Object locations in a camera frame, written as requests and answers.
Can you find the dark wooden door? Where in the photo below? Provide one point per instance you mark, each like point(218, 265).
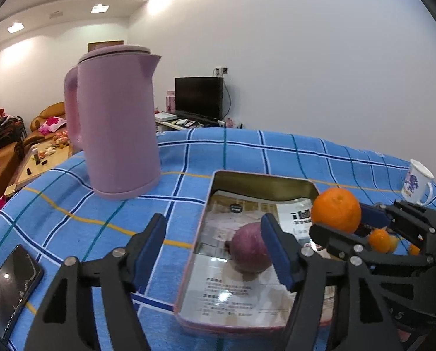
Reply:
point(104, 45)

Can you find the black smartphone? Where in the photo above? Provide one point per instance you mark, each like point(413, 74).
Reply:
point(9, 289)

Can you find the white wall socket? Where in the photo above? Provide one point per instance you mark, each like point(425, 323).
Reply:
point(221, 70)

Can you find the pink metal tin box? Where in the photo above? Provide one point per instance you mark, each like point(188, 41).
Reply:
point(236, 289)

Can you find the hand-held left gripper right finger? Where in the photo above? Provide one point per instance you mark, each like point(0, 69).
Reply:
point(276, 252)

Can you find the wooden coffee table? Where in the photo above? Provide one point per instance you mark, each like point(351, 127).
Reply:
point(56, 157)

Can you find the purple passion fruit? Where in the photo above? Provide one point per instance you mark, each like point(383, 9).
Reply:
point(247, 248)

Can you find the white television stand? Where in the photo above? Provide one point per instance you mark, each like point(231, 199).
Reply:
point(170, 125)

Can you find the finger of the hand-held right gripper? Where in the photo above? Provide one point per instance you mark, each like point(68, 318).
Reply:
point(331, 237)
point(373, 215)

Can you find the pink patterned box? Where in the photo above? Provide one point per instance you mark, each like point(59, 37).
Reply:
point(171, 102)

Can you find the white mug with blue print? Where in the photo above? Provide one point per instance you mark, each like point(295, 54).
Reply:
point(415, 182)

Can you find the blue plaid tablecloth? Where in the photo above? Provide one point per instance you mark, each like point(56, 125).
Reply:
point(239, 153)

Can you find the large orange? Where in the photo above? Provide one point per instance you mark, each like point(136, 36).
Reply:
point(335, 208)

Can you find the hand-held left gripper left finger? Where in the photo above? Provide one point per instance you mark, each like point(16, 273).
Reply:
point(150, 252)

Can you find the brown leather armchair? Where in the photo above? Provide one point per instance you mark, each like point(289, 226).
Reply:
point(5, 161)

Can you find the flat white box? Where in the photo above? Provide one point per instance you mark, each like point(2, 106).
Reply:
point(165, 116)

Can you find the square ceiling light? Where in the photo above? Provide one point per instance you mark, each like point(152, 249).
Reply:
point(100, 7)
point(15, 27)

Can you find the pink electric kettle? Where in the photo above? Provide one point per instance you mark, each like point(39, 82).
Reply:
point(115, 124)

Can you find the pink floral ornament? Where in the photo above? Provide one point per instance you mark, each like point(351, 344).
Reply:
point(230, 121)

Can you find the black television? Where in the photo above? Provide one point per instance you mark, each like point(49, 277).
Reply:
point(199, 97)

